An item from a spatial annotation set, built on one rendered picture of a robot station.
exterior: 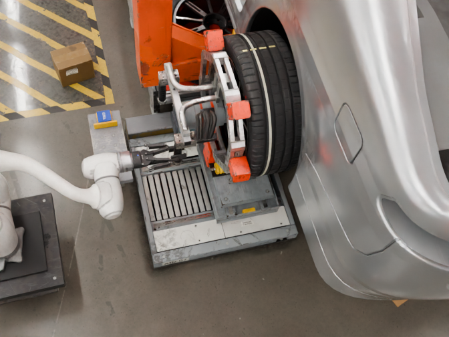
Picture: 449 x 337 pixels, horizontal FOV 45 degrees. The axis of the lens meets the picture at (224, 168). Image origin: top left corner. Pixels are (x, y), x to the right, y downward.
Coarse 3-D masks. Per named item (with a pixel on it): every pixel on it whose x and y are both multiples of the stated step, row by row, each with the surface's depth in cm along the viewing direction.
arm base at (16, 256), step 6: (18, 228) 268; (18, 234) 266; (18, 240) 262; (18, 246) 262; (12, 252) 258; (18, 252) 262; (0, 258) 257; (6, 258) 259; (12, 258) 260; (18, 258) 261; (0, 264) 257; (0, 270) 258
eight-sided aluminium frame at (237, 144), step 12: (204, 60) 253; (216, 60) 230; (228, 60) 231; (204, 72) 261; (216, 72) 230; (228, 72) 229; (204, 84) 269; (228, 96) 222; (240, 96) 223; (228, 120) 226; (240, 120) 226; (216, 132) 273; (228, 132) 229; (240, 132) 227; (240, 144) 229; (216, 156) 262; (228, 156) 238; (228, 168) 244
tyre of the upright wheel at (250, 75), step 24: (240, 48) 228; (264, 48) 229; (288, 48) 230; (240, 72) 226; (264, 72) 223; (288, 72) 224; (264, 96) 221; (288, 96) 223; (264, 120) 223; (288, 120) 225; (264, 144) 227; (288, 144) 231; (264, 168) 240; (288, 168) 248
